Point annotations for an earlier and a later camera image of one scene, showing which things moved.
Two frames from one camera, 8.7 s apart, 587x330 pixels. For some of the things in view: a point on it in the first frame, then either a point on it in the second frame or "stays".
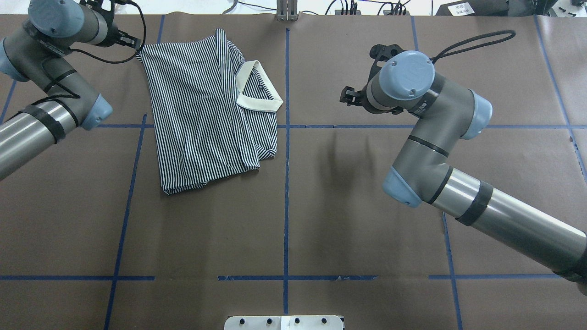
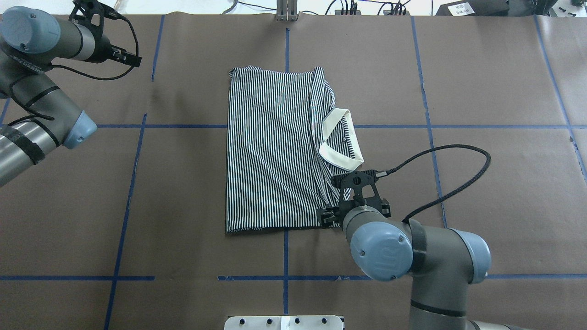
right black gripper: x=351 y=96 → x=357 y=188
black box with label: x=474 y=8 stays
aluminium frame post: x=287 y=10 stays
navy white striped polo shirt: x=215 y=110 → x=285 y=140
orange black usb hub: x=339 y=12 stays
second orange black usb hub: x=386 y=12 stays
